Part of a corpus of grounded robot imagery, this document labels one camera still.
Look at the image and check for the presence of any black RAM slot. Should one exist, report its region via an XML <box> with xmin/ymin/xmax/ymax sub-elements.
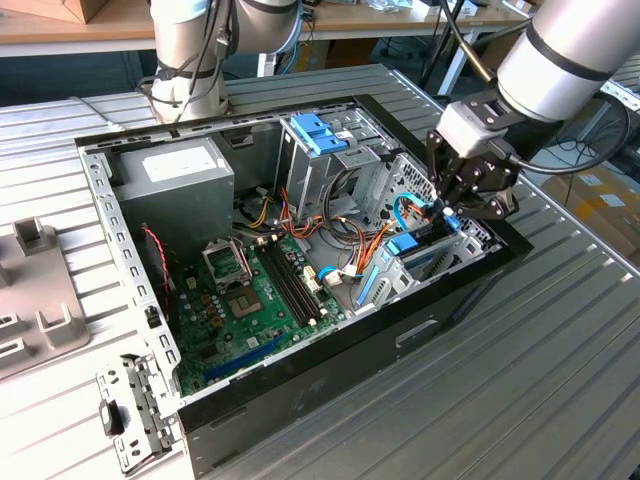
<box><xmin>263</xmin><ymin>242</ymin><xmax>312</xmax><ymax>328</ymax></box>
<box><xmin>268</xmin><ymin>240</ymin><xmax>316</xmax><ymax>325</ymax></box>
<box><xmin>258</xmin><ymin>243</ymin><xmax>307</xmax><ymax>330</ymax></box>
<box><xmin>273</xmin><ymin>238</ymin><xmax>322</xmax><ymax>322</ymax></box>

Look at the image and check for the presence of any black camera cable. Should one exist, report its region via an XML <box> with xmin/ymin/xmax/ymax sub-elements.
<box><xmin>487</xmin><ymin>92</ymin><xmax>632</xmax><ymax>175</ymax></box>

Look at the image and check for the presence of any black tripod stand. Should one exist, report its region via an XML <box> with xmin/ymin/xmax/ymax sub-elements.
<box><xmin>419</xmin><ymin>9</ymin><xmax>469</xmax><ymax>99</ymax></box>

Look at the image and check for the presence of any black open PC case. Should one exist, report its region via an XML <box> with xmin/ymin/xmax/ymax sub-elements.
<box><xmin>73</xmin><ymin>93</ymin><xmax>535</xmax><ymax>479</ymax></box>

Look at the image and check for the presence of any blue data wire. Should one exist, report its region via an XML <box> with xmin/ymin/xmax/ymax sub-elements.
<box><xmin>317</xmin><ymin>192</ymin><xmax>441</xmax><ymax>287</ymax></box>

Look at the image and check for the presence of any grey metal disk bay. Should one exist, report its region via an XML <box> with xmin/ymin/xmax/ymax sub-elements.
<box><xmin>349</xmin><ymin>219</ymin><xmax>501</xmax><ymax>315</ymax></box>

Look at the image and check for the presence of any red black twisted wire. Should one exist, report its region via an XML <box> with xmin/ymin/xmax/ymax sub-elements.
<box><xmin>140</xmin><ymin>224</ymin><xmax>177</xmax><ymax>296</ymax></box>

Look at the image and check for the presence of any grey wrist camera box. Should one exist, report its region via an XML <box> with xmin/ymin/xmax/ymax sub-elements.
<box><xmin>438</xmin><ymin>89</ymin><xmax>516</xmax><ymax>157</ymax></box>

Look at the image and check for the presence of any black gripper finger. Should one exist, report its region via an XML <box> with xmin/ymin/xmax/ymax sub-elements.
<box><xmin>427</xmin><ymin>129</ymin><xmax>454</xmax><ymax>218</ymax></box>
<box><xmin>446</xmin><ymin>192</ymin><xmax>520</xmax><ymax>222</ymax></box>

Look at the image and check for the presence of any labelled cardboard box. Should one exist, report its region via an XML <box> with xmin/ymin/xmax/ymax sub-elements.
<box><xmin>542</xmin><ymin>164</ymin><xmax>640</xmax><ymax>256</ymax></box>

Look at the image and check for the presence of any blue expansion slot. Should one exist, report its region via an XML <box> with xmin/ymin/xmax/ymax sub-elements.
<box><xmin>203</xmin><ymin>332</ymin><xmax>290</xmax><ymax>382</ymax></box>

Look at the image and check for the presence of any hard disk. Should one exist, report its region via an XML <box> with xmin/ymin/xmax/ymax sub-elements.
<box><xmin>355</xmin><ymin>212</ymin><xmax>467</xmax><ymax>307</ymax></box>

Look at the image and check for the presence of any blue plastic drive bracket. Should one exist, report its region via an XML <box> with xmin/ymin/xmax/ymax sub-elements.
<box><xmin>289</xmin><ymin>113</ymin><xmax>347</xmax><ymax>157</ymax></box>

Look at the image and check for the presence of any grey parts rack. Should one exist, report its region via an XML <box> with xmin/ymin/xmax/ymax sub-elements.
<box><xmin>0</xmin><ymin>217</ymin><xmax>92</xmax><ymax>382</ymax></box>

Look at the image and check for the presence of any green motherboard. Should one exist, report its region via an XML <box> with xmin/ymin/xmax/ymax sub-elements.
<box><xmin>172</xmin><ymin>232</ymin><xmax>349</xmax><ymax>396</ymax></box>

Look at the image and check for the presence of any grey power supply unit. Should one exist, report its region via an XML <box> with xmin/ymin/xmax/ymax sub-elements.
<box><xmin>115</xmin><ymin>137</ymin><xmax>236</xmax><ymax>256</ymax></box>

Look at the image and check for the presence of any CPU socket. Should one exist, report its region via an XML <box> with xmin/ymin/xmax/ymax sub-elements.
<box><xmin>223</xmin><ymin>287</ymin><xmax>265</xmax><ymax>320</ymax></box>

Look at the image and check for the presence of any black cable loop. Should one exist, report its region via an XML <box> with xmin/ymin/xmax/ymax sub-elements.
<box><xmin>322</xmin><ymin>167</ymin><xmax>369</xmax><ymax>246</ymax></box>

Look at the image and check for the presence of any black case fan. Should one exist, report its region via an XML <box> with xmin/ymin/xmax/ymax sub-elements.
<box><xmin>138</xmin><ymin>223</ymin><xmax>177</xmax><ymax>321</ymax></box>

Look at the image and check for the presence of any yellow black wire bundle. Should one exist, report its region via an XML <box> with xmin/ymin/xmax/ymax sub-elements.
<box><xmin>247</xmin><ymin>192</ymin><xmax>275</xmax><ymax>229</ymax></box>

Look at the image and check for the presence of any red orange wire bundle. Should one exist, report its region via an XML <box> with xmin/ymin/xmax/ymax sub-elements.
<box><xmin>278</xmin><ymin>187</ymin><xmax>329</xmax><ymax>240</ymax></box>

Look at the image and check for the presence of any black cable conduit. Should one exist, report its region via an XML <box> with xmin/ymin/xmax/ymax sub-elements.
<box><xmin>439</xmin><ymin>0</ymin><xmax>499</xmax><ymax>84</ymax></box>

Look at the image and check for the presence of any grey metal drive cage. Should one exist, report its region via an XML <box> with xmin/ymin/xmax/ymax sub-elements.
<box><xmin>273</xmin><ymin>107</ymin><xmax>401</xmax><ymax>226</ymax></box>

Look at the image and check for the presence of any metal socket cover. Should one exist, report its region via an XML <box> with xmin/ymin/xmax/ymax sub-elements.
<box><xmin>200</xmin><ymin>238</ymin><xmax>252</xmax><ymax>292</ymax></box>

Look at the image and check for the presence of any cardboard box on desk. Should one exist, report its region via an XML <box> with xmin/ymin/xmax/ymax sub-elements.
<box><xmin>42</xmin><ymin>0</ymin><xmax>109</xmax><ymax>25</ymax></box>

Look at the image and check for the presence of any orange power wire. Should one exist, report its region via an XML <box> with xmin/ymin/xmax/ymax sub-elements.
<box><xmin>362</xmin><ymin>194</ymin><xmax>444</xmax><ymax>274</ymax></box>

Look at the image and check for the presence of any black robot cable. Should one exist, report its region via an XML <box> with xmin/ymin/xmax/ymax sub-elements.
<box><xmin>137</xmin><ymin>0</ymin><xmax>239</xmax><ymax>124</ymax></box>

